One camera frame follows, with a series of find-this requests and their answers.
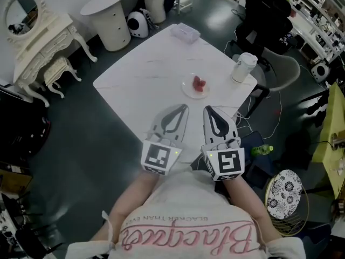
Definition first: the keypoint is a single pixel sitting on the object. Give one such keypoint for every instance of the long white workbench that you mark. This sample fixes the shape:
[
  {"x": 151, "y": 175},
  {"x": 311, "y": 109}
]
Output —
[{"x": 310, "y": 28}]

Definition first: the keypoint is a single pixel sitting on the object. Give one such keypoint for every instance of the white marble table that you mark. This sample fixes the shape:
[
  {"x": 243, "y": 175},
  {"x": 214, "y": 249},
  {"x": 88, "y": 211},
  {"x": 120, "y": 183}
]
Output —
[{"x": 151, "y": 71}]

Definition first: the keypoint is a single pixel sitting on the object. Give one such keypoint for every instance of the black equipment case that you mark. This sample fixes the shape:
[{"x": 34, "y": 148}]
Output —
[{"x": 19, "y": 128}]

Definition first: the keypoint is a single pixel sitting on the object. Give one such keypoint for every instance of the white ornate vanity dresser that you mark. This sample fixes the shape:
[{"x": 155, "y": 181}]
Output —
[{"x": 45, "y": 50}]

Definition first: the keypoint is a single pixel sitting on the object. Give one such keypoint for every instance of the clear glass plate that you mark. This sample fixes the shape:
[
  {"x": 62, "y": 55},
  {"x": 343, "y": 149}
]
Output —
[{"x": 188, "y": 90}]

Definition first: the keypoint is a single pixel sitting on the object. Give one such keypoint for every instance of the red strawberries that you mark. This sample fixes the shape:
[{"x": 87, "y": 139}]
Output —
[{"x": 199, "y": 84}]

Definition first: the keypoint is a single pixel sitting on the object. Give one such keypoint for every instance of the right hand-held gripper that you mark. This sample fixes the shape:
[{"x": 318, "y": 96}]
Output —
[{"x": 225, "y": 162}]

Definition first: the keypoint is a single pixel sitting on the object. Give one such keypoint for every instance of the green plastic bottle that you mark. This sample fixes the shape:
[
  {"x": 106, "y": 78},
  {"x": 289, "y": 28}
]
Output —
[{"x": 261, "y": 150}]

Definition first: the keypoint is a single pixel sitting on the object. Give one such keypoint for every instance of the white lidded tumbler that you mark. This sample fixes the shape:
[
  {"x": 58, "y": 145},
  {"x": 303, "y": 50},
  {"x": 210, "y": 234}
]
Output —
[{"x": 241, "y": 69}]

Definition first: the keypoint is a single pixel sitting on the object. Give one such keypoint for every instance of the dark blue bag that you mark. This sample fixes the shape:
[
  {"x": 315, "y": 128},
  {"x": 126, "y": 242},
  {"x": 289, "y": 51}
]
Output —
[{"x": 256, "y": 160}]

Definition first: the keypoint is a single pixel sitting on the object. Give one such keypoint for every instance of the person's right forearm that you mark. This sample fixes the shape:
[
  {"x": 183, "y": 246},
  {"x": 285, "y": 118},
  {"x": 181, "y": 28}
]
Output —
[{"x": 250, "y": 206}]

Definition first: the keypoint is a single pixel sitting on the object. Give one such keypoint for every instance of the white dome pet carrier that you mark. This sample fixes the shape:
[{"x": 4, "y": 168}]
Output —
[{"x": 137, "y": 24}]

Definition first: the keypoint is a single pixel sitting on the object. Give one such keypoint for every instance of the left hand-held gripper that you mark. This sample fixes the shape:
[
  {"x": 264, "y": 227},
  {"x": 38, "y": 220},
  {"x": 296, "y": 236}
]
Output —
[{"x": 159, "y": 156}]

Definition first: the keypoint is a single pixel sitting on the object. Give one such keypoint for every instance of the person's white printed shirt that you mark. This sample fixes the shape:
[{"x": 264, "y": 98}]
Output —
[{"x": 183, "y": 214}]

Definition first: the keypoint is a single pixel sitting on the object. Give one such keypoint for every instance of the yellow-green table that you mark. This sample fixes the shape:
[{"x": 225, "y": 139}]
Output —
[{"x": 332, "y": 133}]

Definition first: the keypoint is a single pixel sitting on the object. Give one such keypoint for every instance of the brown cardboard box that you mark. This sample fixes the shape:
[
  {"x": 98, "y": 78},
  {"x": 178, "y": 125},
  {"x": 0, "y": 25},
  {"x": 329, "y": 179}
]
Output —
[{"x": 13, "y": 181}]

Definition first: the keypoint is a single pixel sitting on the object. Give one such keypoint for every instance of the clear plastic box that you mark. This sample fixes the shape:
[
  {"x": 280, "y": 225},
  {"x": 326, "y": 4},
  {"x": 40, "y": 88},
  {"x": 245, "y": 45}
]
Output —
[{"x": 184, "y": 33}]

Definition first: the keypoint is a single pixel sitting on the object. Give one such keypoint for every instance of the black tripod stand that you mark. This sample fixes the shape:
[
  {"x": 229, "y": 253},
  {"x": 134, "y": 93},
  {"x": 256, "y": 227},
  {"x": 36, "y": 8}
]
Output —
[{"x": 24, "y": 233}]

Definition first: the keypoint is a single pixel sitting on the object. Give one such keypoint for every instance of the white curved desk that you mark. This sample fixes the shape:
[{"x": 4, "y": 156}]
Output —
[{"x": 113, "y": 23}]

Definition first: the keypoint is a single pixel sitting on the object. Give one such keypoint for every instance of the black office chair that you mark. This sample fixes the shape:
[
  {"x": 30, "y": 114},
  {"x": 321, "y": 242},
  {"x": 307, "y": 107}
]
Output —
[{"x": 265, "y": 23}]

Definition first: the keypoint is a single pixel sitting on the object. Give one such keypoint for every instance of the grey shell chair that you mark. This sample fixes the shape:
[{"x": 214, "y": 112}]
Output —
[{"x": 285, "y": 71}]

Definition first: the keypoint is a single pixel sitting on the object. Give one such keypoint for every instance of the oval vanity mirror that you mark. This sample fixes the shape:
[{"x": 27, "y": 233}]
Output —
[{"x": 21, "y": 13}]

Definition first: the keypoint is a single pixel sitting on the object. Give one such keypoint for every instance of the cream ornate stool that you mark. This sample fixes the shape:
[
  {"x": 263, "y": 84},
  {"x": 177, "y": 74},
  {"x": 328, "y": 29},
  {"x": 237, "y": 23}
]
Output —
[{"x": 57, "y": 69}]

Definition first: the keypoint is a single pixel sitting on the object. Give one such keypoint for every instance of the person's left forearm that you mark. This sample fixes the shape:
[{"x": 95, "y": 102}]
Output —
[{"x": 129, "y": 198}]

